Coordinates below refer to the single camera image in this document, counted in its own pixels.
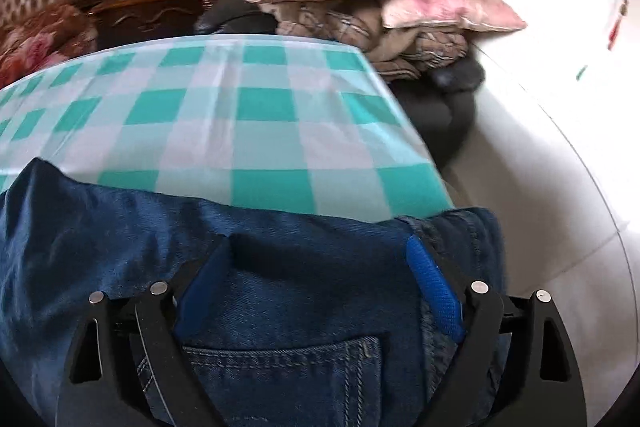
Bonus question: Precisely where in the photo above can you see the blue denim jeans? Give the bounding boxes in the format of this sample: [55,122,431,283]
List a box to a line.
[1,159,504,426]

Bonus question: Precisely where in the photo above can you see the black leather armchair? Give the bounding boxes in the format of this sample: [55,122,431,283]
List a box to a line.
[193,0,485,169]

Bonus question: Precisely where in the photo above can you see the green white checkered tablecloth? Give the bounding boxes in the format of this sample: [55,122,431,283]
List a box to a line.
[1,35,451,222]

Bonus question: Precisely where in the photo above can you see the plaid beige blanket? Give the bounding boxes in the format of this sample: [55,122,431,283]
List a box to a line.
[259,0,468,82]

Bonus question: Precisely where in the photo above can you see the dark wooden nightstand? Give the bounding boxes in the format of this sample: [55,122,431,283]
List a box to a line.
[88,0,218,50]

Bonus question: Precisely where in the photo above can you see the floral red pink quilt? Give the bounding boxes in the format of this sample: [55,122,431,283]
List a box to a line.
[1,4,98,88]

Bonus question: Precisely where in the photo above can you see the small pink pillow underneath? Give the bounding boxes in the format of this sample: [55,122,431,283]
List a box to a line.
[381,0,527,32]

